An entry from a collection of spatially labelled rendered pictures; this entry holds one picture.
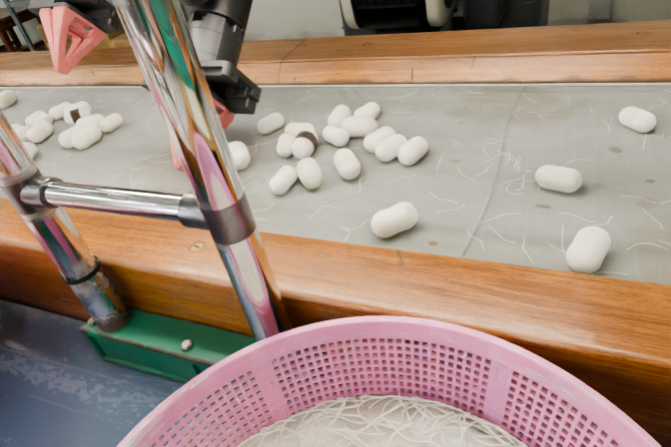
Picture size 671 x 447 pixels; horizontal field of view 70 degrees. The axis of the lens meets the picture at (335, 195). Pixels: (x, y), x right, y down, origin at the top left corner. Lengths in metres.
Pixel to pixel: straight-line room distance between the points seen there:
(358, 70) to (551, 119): 0.24
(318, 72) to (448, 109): 0.19
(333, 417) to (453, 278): 0.10
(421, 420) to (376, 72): 0.43
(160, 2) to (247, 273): 0.14
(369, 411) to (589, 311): 0.13
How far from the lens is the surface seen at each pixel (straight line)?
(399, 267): 0.30
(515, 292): 0.29
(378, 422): 0.28
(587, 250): 0.32
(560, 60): 0.58
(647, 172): 0.44
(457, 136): 0.47
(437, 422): 0.28
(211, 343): 0.36
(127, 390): 0.42
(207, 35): 0.50
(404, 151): 0.42
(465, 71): 0.58
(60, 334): 0.50
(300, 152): 0.46
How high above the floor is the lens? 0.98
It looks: 35 degrees down
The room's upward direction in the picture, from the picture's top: 12 degrees counter-clockwise
